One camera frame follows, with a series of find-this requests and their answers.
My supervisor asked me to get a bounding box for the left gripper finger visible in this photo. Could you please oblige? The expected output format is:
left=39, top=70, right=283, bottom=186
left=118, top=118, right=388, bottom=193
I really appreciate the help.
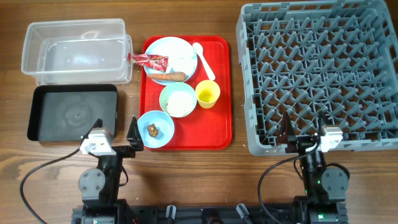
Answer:
left=81, top=118, right=103, bottom=140
left=126, top=116, right=144, bottom=151

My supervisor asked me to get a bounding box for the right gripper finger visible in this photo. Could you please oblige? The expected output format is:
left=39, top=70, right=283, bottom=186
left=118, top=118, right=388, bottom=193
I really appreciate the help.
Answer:
left=277, top=111, right=295, bottom=144
left=317, top=111, right=330, bottom=128

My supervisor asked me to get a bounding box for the brown food scrap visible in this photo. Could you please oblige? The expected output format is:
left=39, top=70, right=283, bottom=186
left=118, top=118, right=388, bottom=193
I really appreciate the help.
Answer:
left=147, top=124, right=159, bottom=138

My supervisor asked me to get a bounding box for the small light blue bowl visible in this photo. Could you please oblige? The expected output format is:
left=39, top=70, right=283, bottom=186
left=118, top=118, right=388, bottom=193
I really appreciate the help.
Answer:
left=137, top=110, right=175, bottom=149

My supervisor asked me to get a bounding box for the green bowl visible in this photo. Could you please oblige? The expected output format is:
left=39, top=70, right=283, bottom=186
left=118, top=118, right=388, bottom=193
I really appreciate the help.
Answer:
left=159, top=83, right=197, bottom=118

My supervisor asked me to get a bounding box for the orange carrot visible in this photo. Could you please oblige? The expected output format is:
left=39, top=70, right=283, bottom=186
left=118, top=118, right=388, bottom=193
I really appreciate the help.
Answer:
left=147, top=72, right=186, bottom=82

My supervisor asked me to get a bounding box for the red snack wrapper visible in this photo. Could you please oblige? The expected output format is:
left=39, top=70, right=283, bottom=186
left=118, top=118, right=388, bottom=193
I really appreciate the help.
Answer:
left=127, top=53, right=169, bottom=72

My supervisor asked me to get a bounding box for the yellow plastic cup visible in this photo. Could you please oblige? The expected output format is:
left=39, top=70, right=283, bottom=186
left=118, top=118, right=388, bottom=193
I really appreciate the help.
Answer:
left=195, top=80, right=221, bottom=109

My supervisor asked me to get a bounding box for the large light blue plate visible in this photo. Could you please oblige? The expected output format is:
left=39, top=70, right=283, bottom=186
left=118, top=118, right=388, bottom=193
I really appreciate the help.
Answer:
left=144, top=37, right=198, bottom=85

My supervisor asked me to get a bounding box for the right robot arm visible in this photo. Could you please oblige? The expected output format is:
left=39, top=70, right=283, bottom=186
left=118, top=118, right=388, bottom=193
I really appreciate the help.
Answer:
left=277, top=112, right=350, bottom=224

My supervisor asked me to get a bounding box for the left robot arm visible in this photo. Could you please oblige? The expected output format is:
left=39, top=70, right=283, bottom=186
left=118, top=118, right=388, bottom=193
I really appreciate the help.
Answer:
left=72, top=117, right=144, bottom=224

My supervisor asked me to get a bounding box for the black waste tray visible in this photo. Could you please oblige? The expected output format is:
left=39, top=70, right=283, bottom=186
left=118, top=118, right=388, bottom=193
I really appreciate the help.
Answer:
left=27, top=84, right=118, bottom=142

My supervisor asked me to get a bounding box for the grey dishwasher rack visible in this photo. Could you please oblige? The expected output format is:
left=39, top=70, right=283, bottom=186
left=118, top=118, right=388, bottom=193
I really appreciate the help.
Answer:
left=236, top=1, right=397, bottom=156

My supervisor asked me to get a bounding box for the clear plastic bin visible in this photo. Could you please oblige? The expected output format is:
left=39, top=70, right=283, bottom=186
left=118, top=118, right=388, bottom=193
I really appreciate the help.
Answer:
left=21, top=19, right=133, bottom=86

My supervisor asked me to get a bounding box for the red serving tray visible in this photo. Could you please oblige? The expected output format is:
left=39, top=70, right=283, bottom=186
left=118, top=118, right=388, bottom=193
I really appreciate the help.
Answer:
left=139, top=35, right=233, bottom=151

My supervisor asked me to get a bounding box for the white plastic spoon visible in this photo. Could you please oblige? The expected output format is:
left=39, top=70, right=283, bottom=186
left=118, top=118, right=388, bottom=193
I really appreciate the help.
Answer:
left=192, top=42, right=216, bottom=81

